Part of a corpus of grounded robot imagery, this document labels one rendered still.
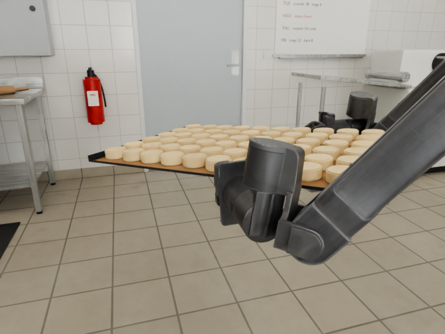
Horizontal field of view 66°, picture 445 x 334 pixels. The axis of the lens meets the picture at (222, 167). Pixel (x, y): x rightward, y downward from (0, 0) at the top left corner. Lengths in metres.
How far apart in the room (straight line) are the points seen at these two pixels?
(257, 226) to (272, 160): 0.09
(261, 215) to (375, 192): 0.13
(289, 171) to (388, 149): 0.11
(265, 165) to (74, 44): 3.11
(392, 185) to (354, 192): 0.04
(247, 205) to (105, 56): 3.06
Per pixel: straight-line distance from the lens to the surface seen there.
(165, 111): 3.51
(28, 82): 3.43
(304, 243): 0.40
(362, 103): 0.97
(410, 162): 0.39
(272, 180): 0.41
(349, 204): 0.39
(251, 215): 0.42
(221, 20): 3.59
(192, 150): 0.74
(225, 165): 0.50
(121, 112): 3.46
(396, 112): 0.96
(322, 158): 0.62
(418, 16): 4.78
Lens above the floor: 1.19
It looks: 19 degrees down
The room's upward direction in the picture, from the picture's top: straight up
